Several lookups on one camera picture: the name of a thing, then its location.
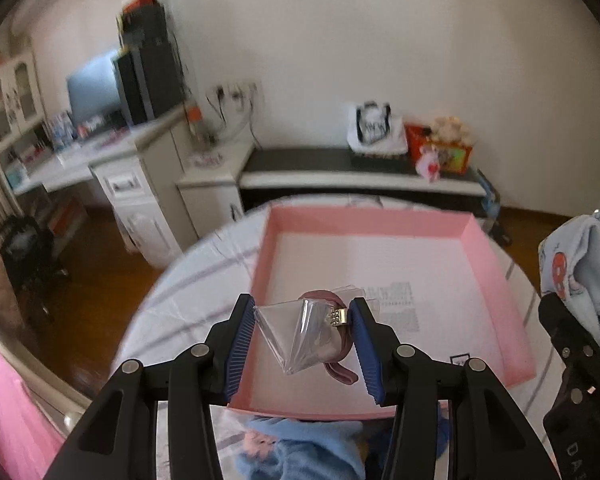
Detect black box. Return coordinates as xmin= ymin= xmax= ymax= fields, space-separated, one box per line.
xmin=116 ymin=5 xmax=173 ymax=51

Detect striped white tablecloth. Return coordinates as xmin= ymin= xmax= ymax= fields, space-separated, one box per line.
xmin=111 ymin=195 xmax=556 ymax=480

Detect pink hair band clear packet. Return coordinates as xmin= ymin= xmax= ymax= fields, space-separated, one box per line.
xmin=254 ymin=287 xmax=376 ymax=386

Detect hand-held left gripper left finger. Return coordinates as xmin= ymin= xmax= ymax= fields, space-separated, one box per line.
xmin=42 ymin=294 xmax=257 ymax=480

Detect printed light blue cloth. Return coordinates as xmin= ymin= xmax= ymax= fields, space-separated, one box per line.
xmin=538 ymin=207 xmax=600 ymax=376

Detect blue knitted hat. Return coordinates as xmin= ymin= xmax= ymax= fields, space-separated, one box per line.
xmin=235 ymin=417 xmax=366 ymax=480

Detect small pink packet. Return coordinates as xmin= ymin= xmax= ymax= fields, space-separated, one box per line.
xmin=190 ymin=152 xmax=226 ymax=168

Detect black computer tower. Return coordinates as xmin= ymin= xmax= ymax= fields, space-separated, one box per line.
xmin=112 ymin=40 xmax=186 ymax=126

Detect wall power outlets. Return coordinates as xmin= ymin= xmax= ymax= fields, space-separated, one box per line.
xmin=205 ymin=80 xmax=263 ymax=103

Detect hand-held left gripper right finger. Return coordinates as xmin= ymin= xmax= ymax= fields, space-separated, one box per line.
xmin=349 ymin=297 xmax=561 ymax=480

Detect pink tray box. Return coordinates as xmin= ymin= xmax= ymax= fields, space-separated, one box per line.
xmin=227 ymin=204 xmax=537 ymax=421

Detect red storage box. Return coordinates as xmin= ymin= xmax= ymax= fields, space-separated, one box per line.
xmin=404 ymin=122 xmax=475 ymax=176

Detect white desk with drawers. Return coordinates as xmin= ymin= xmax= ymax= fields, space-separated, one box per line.
xmin=10 ymin=110 xmax=201 ymax=271

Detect pink heart plush toy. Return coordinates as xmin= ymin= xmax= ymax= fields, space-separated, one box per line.
xmin=415 ymin=144 xmax=443 ymax=181

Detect black computer monitor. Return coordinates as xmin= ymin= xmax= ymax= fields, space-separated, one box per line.
xmin=66 ymin=50 xmax=123 ymax=121

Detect white glass door cabinet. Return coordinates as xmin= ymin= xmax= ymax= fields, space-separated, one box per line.
xmin=0 ymin=50 xmax=48 ymax=156

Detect cream plush toy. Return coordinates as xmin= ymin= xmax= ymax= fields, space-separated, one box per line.
xmin=431 ymin=116 xmax=473 ymax=143

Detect blue boxes on desk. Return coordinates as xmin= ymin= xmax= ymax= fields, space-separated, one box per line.
xmin=50 ymin=112 xmax=76 ymax=151

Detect black chair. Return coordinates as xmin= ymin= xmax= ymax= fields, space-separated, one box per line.
xmin=0 ymin=215 xmax=71 ymax=306

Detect pink fabric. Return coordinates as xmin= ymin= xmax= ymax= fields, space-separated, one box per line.
xmin=0 ymin=320 xmax=66 ymax=480

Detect orange cap bottle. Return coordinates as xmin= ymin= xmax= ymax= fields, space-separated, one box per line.
xmin=186 ymin=105 xmax=206 ymax=151

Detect low white side cabinet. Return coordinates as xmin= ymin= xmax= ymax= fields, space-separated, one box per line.
xmin=176 ymin=142 xmax=255 ymax=238

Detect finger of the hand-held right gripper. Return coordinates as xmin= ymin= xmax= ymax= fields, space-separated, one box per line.
xmin=538 ymin=294 xmax=600 ymax=376

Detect black top TV bench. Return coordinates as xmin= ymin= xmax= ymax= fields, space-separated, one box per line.
xmin=240 ymin=146 xmax=488 ymax=211

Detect black floor stand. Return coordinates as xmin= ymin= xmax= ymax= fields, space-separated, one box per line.
xmin=485 ymin=215 xmax=513 ymax=246

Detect white tote bag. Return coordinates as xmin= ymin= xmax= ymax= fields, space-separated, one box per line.
xmin=347 ymin=102 xmax=408 ymax=153

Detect beige jacket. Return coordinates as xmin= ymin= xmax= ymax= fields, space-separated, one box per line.
xmin=0 ymin=230 xmax=31 ymax=361

